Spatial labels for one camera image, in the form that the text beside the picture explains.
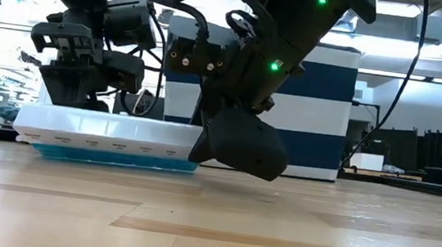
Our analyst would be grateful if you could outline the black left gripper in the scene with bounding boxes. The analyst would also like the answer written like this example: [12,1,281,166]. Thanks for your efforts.
[25,19,150,95]

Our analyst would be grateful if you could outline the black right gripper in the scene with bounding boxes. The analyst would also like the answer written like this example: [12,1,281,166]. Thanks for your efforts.
[185,34,309,186]

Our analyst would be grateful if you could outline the white weekly pill organizer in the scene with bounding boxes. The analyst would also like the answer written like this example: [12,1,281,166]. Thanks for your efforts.
[9,101,205,176]

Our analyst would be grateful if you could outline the navy basket with white stripes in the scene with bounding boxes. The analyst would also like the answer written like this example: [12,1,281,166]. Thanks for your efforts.
[153,14,363,185]

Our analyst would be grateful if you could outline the blue background object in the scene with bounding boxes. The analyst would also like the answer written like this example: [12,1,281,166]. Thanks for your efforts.
[0,105,21,124]

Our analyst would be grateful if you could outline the white box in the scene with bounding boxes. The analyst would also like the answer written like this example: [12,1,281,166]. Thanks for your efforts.
[349,151,386,173]

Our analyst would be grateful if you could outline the black folded panels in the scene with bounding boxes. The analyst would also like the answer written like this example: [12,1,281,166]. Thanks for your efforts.
[359,120,442,175]

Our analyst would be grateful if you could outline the black left wrist camera housing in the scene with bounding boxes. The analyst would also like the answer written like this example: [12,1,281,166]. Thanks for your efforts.
[100,0,163,51]

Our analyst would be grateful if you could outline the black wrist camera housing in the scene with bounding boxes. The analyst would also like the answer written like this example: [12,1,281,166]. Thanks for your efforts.
[163,14,246,82]
[100,0,163,51]

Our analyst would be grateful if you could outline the black right wrist camera housing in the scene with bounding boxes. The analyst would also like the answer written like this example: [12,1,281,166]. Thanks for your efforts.
[163,14,246,82]

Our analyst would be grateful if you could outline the thick black camera cable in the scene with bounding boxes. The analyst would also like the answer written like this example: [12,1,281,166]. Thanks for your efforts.
[99,0,214,43]

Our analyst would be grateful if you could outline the black aluminium table frame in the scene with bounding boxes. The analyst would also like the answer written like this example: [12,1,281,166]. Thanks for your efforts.
[0,127,442,201]

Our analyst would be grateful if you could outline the thin black hanging cable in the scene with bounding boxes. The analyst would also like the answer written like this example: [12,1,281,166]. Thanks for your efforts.
[338,0,431,177]

